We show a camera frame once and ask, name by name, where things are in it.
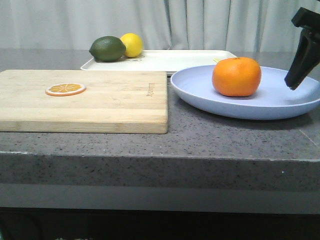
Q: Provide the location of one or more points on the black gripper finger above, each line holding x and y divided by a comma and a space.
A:
307, 57

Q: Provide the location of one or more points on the cream white tray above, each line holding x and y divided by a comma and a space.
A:
169, 61

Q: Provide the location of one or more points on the whole orange fruit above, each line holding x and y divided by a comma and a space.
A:
237, 76

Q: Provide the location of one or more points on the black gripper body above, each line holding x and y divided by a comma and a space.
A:
306, 19

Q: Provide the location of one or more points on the yellow lemon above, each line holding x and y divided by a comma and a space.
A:
133, 43

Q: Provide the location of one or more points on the wooden cutting board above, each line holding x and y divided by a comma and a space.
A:
130, 102

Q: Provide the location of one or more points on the orange slice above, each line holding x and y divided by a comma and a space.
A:
65, 89

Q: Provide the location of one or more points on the light blue plate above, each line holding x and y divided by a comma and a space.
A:
273, 100

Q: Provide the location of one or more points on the green lime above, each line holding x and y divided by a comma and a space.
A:
107, 49

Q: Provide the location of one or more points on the grey curtain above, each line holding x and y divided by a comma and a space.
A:
232, 25

